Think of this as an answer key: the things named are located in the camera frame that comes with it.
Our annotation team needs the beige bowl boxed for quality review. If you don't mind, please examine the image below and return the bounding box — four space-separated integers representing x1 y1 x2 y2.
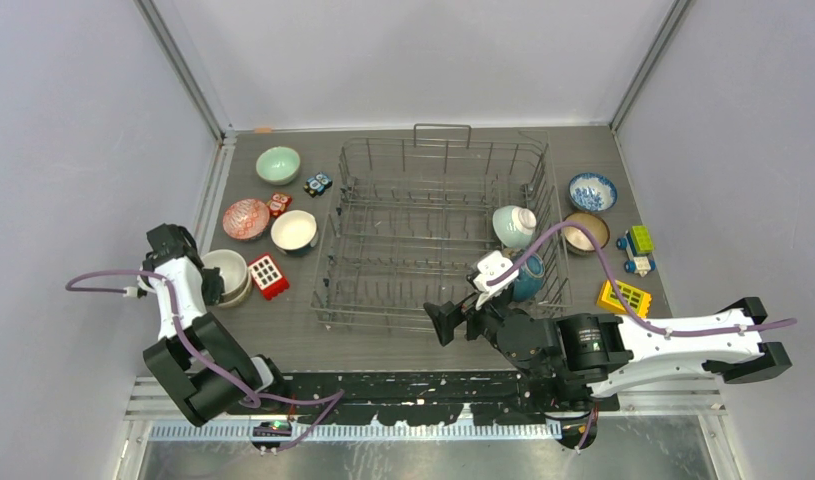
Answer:
217 276 253 309
201 249 250 304

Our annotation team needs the grey wire dish rack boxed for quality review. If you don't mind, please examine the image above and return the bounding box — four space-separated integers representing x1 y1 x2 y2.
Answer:
311 124 562 331

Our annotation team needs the brown ribbed bowl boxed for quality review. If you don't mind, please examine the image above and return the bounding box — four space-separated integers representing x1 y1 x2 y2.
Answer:
562 211 611 257

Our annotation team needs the teal and white bowl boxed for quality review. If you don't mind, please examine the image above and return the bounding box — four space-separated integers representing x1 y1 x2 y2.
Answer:
270 210 319 257

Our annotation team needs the pale green celadon bowl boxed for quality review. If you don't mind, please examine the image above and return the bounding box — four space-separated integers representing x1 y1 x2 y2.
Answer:
255 146 301 186

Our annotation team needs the blue floral white bowl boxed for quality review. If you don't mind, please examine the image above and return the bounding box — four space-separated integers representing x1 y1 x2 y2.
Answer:
568 172 618 213

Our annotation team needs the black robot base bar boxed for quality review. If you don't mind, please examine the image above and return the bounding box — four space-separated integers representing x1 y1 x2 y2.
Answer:
228 370 600 449

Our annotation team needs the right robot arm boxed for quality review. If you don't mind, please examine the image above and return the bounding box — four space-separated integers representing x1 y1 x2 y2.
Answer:
423 298 792 413

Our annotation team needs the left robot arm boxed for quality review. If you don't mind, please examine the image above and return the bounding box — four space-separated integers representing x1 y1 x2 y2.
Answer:
140 224 290 427

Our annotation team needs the dark teal painted bowl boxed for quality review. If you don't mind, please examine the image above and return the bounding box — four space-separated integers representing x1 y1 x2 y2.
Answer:
512 254 546 302

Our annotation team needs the red toy block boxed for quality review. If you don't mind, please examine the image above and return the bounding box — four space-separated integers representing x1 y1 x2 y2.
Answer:
248 254 290 301

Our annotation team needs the yellow toy block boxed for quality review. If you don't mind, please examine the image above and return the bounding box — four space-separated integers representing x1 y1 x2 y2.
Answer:
595 280 652 319

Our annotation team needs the light green striped bowl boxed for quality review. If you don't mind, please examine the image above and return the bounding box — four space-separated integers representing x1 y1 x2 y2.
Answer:
492 205 537 249

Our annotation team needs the red owl toy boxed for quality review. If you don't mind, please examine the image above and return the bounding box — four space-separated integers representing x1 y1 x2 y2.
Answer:
266 192 293 218

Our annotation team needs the green blue toy car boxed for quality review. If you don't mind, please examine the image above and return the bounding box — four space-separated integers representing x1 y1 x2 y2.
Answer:
615 225 656 277

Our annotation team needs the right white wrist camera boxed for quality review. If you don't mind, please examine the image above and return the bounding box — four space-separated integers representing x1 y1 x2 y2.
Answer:
467 250 519 310

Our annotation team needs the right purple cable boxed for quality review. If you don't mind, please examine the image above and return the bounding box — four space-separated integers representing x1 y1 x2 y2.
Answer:
486 221 799 452

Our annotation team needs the purple cable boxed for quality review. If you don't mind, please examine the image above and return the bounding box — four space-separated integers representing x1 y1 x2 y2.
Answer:
65 270 347 452
486 221 799 452

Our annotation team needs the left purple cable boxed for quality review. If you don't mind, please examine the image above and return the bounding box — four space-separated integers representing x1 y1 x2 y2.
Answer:
65 270 347 452

